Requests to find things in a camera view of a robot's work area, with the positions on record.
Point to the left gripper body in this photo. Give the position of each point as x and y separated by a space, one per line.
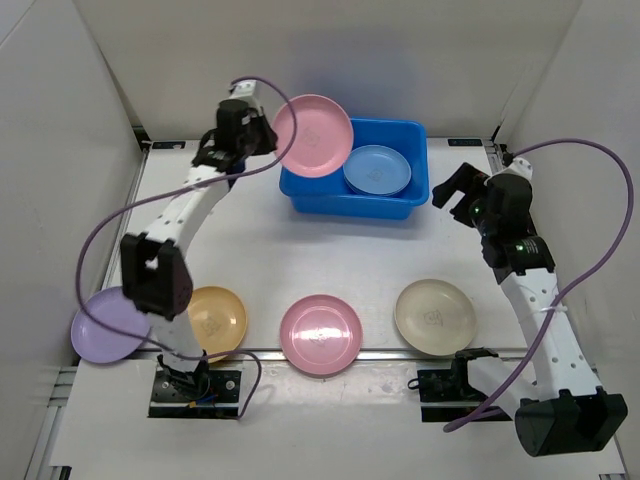
243 143

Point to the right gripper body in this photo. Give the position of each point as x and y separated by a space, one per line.
480 219

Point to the pink plate back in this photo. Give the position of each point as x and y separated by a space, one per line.
324 137

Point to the pink plate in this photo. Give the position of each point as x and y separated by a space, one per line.
324 137
320 335

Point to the blue plate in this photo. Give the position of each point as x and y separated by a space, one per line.
377 170

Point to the cream plate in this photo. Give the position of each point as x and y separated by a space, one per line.
435 317

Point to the pink plate front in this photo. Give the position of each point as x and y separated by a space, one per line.
320 335

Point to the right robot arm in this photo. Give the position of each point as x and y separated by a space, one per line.
556 402

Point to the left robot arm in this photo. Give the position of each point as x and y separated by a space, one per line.
154 273

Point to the blue plastic bin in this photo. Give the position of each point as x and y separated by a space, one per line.
331 195

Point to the yellow plate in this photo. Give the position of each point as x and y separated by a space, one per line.
218 319

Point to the purple plate front left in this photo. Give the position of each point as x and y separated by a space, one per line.
122 328

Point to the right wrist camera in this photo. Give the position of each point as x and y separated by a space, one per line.
520 167

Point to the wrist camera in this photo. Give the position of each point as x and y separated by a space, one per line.
520 167
247 91

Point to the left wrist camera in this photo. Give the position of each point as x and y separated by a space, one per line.
247 91

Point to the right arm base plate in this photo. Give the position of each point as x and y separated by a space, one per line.
443 396

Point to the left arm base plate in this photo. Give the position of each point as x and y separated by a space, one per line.
218 399

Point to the left aluminium rail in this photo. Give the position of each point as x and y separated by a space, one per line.
39 465

